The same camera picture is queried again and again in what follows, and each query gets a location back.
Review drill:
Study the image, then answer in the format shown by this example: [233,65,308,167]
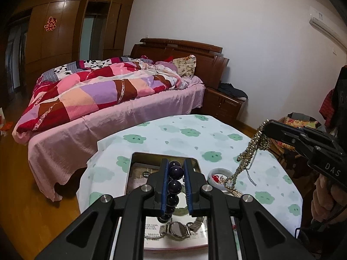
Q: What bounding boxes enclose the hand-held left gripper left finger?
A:
[35,158,170,260]

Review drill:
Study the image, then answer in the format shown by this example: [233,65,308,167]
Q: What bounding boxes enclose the wooden bed headboard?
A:
[130,38,229,90]

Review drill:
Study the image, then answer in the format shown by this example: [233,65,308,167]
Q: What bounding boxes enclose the dark hanging garment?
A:
[332,65,347,139]

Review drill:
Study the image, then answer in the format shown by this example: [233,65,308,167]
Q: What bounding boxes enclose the pink bed sheet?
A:
[27,76,206,202]

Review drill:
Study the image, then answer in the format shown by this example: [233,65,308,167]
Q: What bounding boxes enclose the person's right hand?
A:
[311,173,347,225]

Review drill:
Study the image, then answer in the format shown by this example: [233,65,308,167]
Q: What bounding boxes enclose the cloud print tablecloth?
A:
[76,114,303,260]

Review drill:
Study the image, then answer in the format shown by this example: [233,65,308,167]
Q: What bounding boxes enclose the orange patterned cushion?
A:
[279,116,319,150]

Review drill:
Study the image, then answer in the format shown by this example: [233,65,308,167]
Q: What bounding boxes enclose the pearl necklace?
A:
[220,176,244,198]

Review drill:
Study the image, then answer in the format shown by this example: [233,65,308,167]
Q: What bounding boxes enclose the patchwork quilt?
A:
[12,55,189,144]

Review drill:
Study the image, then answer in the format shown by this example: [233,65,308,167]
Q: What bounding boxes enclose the floral pillow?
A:
[172,55,196,78]

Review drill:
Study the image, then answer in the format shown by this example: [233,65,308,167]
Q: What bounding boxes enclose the red hanging garment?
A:
[319,89,337,120]

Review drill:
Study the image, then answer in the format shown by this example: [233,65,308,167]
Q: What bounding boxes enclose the silver wrist watch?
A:
[159,217,206,241]

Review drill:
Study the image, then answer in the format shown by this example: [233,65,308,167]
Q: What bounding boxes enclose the brown wooden wardrobe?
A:
[0,0,136,98]

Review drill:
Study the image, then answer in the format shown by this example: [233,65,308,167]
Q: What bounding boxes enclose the dark folded clothes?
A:
[218,83,248,100]

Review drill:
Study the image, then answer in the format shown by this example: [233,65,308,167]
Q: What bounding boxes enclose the white air conditioner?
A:
[309,5,347,46]

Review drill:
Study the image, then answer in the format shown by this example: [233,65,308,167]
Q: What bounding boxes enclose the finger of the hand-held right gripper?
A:
[264,119,339,146]
[271,131,316,158]

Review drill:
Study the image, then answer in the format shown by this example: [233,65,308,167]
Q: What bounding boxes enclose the red white plastic bag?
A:
[0,108,13,136]

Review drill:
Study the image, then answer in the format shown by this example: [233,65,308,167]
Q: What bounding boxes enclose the wooden nightstand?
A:
[202,87,246,124]

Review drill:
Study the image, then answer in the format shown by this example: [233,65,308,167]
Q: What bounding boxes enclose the purple pillow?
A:
[154,60,177,72]

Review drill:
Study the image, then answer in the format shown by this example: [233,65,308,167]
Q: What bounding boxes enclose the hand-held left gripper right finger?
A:
[183,158,315,260]

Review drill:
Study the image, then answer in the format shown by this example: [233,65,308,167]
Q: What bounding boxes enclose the gold bead necklace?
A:
[224,124,272,193]

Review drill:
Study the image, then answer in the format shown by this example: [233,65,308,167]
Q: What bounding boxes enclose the wicker chair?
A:
[271,112,326,179]

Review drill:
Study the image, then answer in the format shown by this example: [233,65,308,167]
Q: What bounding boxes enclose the red paper decoration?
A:
[44,16,58,32]

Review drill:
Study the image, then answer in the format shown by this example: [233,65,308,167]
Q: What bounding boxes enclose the dark purple bead bracelet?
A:
[157,161,185,223]

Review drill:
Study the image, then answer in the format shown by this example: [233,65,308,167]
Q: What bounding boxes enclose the pale jade bangle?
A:
[207,168,234,192]

